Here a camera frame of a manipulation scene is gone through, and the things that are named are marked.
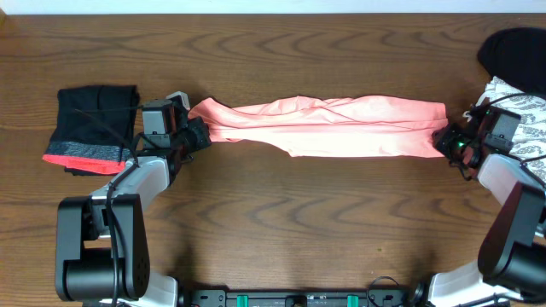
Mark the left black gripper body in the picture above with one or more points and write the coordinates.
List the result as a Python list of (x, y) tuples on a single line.
[(199, 134)]

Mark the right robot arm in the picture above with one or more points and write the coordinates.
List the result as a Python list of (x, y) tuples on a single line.
[(510, 266)]

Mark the coral pink t-shirt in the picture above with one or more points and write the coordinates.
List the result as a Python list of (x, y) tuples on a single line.
[(367, 126)]

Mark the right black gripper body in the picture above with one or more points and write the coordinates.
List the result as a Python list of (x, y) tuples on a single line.
[(445, 141)]

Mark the folded black shorts, coral hem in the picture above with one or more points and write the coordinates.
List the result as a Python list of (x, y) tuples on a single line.
[(94, 129)]

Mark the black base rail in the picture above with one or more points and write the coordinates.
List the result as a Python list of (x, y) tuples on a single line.
[(375, 297)]

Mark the white grey patterned garment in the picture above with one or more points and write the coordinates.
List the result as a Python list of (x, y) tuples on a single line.
[(529, 138)]

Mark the black garment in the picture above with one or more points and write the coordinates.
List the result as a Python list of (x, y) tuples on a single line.
[(517, 56)]

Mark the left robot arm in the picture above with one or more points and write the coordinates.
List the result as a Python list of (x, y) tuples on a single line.
[(101, 255)]

